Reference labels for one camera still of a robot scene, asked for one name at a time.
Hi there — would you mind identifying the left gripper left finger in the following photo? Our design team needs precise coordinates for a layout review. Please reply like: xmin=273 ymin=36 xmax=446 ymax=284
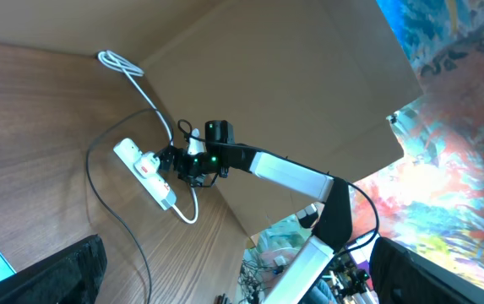
xmin=0 ymin=234 xmax=107 ymax=304

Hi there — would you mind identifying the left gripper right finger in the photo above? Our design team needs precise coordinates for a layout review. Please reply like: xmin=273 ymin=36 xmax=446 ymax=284
xmin=369 ymin=237 xmax=484 ymax=304

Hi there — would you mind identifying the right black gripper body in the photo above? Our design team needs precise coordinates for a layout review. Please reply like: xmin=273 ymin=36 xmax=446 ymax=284
xmin=158 ymin=145 xmax=208 ymax=187

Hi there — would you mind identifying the black USB charging cable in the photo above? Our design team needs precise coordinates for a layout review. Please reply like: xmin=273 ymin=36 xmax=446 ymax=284
xmin=84 ymin=107 xmax=175 ymax=304

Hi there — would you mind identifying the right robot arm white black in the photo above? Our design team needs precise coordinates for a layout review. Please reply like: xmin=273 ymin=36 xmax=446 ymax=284
xmin=159 ymin=121 xmax=352 ymax=303

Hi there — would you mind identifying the white USB charger plug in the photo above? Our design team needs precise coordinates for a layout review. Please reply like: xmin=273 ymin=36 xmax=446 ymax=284
xmin=133 ymin=151 xmax=160 ymax=178

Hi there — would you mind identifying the white power strip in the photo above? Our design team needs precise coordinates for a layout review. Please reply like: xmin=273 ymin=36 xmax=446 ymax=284
xmin=113 ymin=138 xmax=177 ymax=210

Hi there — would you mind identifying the brown cardboard backdrop panel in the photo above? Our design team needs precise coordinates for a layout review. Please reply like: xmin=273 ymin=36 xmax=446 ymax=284
xmin=0 ymin=1 xmax=421 ymax=233

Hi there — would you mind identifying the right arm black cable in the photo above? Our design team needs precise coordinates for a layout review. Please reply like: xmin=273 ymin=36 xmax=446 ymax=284
xmin=177 ymin=118 xmax=381 ymax=258

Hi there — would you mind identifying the colourful painted wall mural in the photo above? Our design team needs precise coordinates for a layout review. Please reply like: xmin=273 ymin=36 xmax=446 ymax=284
xmin=351 ymin=0 xmax=484 ymax=290

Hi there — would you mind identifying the white power strip cord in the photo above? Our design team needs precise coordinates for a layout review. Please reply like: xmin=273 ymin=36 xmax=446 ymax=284
xmin=96 ymin=49 xmax=200 ymax=225

